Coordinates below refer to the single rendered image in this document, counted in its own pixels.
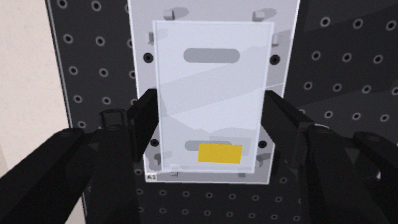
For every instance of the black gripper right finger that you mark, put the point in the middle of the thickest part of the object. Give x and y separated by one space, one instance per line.
331 189

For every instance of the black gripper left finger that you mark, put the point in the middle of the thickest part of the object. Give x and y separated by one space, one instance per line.
36 190

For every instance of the dark grey perforated base plate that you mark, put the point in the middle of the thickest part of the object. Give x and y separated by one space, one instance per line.
342 73

